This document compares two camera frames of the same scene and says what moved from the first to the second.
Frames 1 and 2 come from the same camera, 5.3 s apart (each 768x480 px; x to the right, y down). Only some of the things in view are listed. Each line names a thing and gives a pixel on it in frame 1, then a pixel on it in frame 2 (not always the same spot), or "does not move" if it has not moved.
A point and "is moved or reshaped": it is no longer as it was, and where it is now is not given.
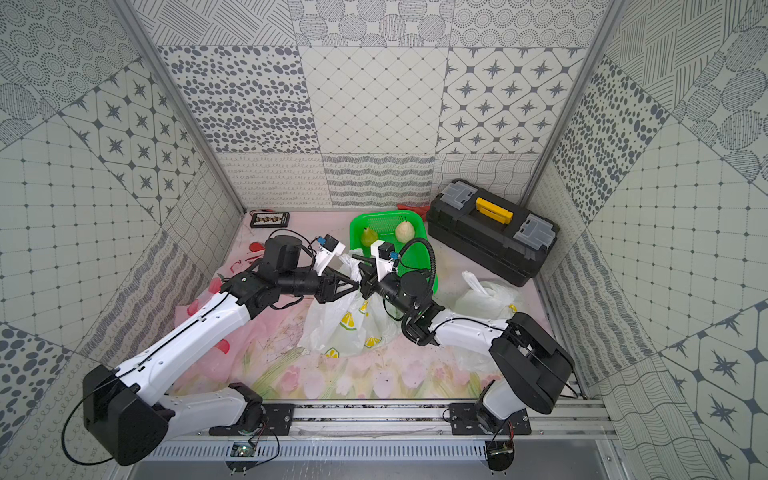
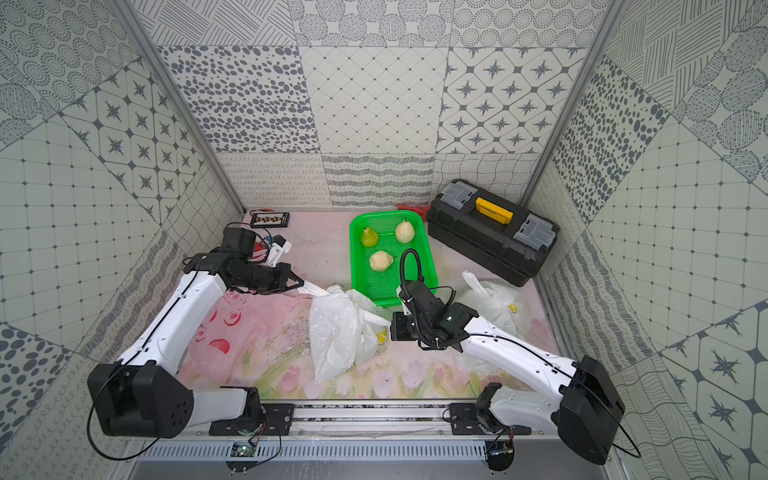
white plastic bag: [353, 325] is moved or reshaped
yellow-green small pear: [368, 237] does not move
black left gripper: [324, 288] → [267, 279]
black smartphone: [270, 219] does not move
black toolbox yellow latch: [491, 231] does not move
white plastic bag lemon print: [486, 300] does not move
